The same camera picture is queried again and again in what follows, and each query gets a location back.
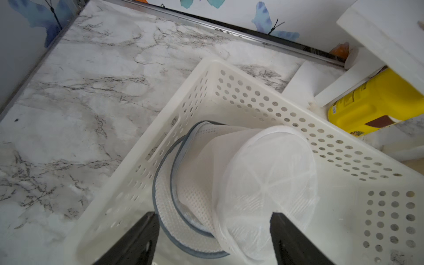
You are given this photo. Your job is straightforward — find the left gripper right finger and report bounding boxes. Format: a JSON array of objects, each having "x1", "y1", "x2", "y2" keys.
[{"x1": 270, "y1": 213, "x2": 333, "y2": 265}]

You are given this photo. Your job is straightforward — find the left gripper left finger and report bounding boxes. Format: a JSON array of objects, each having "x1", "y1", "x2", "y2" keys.
[{"x1": 95, "y1": 212, "x2": 160, "y2": 265}]

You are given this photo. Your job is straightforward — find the white plastic basket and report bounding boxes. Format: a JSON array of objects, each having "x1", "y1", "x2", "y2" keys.
[{"x1": 64, "y1": 59, "x2": 424, "y2": 265}]

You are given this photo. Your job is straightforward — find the white tiered shelf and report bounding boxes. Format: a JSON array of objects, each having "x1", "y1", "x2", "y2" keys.
[{"x1": 282, "y1": 1, "x2": 424, "y2": 162}]

